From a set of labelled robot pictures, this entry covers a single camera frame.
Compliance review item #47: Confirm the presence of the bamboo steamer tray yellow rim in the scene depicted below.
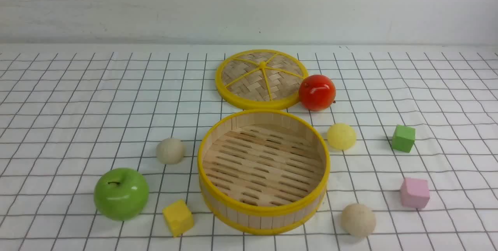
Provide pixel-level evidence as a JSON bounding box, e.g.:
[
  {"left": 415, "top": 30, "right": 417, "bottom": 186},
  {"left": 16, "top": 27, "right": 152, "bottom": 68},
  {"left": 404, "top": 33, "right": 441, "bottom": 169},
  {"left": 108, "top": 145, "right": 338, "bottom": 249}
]
[{"left": 197, "top": 109, "right": 330, "bottom": 235}]

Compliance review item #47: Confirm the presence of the pink cube block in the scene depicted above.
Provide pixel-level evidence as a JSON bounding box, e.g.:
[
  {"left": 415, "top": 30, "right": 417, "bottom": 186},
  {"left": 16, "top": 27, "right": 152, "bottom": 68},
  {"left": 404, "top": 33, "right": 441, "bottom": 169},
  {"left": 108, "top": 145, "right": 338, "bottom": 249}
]
[{"left": 400, "top": 177, "right": 430, "bottom": 209}]

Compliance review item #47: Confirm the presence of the yellow bun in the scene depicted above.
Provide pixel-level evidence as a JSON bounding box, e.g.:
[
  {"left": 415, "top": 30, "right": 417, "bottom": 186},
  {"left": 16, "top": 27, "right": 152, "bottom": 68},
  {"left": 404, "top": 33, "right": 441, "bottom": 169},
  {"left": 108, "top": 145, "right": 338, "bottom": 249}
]
[{"left": 326, "top": 123, "right": 356, "bottom": 151}]

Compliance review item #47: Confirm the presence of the green apple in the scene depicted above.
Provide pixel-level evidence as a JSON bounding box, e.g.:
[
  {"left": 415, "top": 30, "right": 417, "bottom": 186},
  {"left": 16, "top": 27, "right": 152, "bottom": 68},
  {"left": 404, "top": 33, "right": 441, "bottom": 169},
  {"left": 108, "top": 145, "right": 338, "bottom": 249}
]
[{"left": 93, "top": 168, "right": 149, "bottom": 221}]

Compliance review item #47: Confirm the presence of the woven bamboo steamer lid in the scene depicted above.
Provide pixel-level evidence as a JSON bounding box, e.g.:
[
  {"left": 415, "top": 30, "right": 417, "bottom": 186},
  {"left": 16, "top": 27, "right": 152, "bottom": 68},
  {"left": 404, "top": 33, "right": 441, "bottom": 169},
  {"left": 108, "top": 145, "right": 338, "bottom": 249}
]
[{"left": 215, "top": 49, "right": 309, "bottom": 110}]

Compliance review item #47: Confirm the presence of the white checkered tablecloth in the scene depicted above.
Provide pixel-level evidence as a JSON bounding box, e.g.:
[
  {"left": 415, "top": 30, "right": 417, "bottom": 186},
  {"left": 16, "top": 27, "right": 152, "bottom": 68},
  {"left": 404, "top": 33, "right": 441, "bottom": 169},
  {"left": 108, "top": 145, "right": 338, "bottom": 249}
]
[{"left": 1, "top": 47, "right": 498, "bottom": 251}]

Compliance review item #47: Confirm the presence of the yellow cube block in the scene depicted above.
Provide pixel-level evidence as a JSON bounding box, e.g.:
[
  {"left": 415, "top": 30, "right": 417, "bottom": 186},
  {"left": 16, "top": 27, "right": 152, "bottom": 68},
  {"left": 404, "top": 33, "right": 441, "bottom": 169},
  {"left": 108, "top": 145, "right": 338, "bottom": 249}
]
[{"left": 162, "top": 200, "right": 195, "bottom": 237}]

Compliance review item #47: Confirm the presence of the green cube block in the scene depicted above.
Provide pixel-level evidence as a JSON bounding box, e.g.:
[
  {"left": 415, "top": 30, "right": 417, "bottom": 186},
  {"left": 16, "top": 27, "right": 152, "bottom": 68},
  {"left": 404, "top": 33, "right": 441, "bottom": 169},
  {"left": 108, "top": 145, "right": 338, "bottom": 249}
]
[{"left": 391, "top": 125, "right": 416, "bottom": 153}]

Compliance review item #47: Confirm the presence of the white bun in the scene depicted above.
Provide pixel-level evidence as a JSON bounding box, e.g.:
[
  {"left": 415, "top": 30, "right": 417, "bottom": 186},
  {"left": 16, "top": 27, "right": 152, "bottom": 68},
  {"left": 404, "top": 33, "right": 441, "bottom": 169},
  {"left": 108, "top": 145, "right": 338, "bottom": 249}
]
[
  {"left": 341, "top": 203, "right": 377, "bottom": 238},
  {"left": 155, "top": 138, "right": 185, "bottom": 165}
]

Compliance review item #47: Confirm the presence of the red tomato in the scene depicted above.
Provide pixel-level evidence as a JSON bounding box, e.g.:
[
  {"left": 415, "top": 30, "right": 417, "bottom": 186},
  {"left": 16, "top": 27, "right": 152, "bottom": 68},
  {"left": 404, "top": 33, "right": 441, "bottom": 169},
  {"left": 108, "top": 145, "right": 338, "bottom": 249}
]
[{"left": 298, "top": 74, "right": 337, "bottom": 112}]

